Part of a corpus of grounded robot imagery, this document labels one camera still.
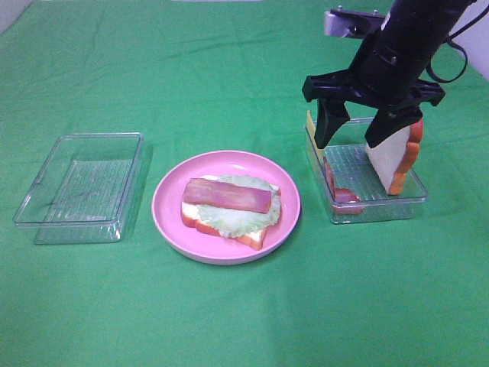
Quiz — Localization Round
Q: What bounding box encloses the red bacon strip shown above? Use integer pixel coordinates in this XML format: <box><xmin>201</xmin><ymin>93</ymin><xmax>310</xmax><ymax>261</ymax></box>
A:
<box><xmin>322</xmin><ymin>156</ymin><xmax>364</xmax><ymax>215</ymax></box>

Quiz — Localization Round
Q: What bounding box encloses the left clear plastic container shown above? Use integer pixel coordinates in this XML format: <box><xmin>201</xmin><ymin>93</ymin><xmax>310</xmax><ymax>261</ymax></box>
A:
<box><xmin>13</xmin><ymin>132</ymin><xmax>144</xmax><ymax>245</ymax></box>

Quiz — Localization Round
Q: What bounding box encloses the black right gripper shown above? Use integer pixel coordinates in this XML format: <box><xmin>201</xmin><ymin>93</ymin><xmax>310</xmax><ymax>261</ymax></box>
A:
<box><xmin>302</xmin><ymin>22</ymin><xmax>446</xmax><ymax>149</ymax></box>

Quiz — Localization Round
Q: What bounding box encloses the green lettuce leaf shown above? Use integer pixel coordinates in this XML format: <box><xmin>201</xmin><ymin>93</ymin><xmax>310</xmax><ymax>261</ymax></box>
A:
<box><xmin>196</xmin><ymin>174</ymin><xmax>281</xmax><ymax>238</ymax></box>

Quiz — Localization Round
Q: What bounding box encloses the yellow cheese slice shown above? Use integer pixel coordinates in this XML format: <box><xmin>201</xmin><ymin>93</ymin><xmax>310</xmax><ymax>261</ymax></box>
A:
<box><xmin>306</xmin><ymin>110</ymin><xmax>323</xmax><ymax>161</ymax></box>

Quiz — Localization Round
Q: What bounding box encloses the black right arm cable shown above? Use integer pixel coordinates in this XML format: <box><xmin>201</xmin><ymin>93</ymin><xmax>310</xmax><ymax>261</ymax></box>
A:
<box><xmin>426</xmin><ymin>0</ymin><xmax>489</xmax><ymax>83</ymax></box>

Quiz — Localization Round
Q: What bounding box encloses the green tablecloth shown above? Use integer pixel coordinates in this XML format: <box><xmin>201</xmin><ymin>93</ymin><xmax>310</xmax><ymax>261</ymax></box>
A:
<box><xmin>1</xmin><ymin>1</ymin><xmax>488</xmax><ymax>366</ymax></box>

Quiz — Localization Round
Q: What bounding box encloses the right clear plastic container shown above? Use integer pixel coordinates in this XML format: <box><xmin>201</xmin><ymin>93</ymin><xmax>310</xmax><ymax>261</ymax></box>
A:
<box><xmin>305</xmin><ymin>117</ymin><xmax>428</xmax><ymax>224</ymax></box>

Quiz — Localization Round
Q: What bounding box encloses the pink round plate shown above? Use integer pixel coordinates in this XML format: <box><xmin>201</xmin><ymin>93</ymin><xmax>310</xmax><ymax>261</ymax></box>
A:
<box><xmin>151</xmin><ymin>150</ymin><xmax>301</xmax><ymax>265</ymax></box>

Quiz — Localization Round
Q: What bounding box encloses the clear plastic container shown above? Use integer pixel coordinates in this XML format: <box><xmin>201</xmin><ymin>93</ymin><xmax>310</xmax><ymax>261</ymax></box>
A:
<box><xmin>305</xmin><ymin>117</ymin><xmax>428</xmax><ymax>224</ymax></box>
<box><xmin>13</xmin><ymin>132</ymin><xmax>144</xmax><ymax>245</ymax></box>

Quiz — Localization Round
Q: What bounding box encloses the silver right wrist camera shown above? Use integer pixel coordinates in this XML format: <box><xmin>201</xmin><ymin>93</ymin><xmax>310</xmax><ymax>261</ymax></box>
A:
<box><xmin>323</xmin><ymin>7</ymin><xmax>386</xmax><ymax>39</ymax></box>

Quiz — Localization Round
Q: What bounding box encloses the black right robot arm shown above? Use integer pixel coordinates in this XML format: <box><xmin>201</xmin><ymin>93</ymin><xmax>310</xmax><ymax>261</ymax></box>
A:
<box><xmin>302</xmin><ymin>1</ymin><xmax>471</xmax><ymax>148</ymax></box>

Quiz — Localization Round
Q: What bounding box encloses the bread slice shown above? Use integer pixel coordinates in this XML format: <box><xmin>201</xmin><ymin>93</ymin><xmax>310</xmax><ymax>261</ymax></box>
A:
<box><xmin>365</xmin><ymin>119</ymin><xmax>423</xmax><ymax>195</ymax></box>
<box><xmin>180</xmin><ymin>198</ymin><xmax>271</xmax><ymax>251</ymax></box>

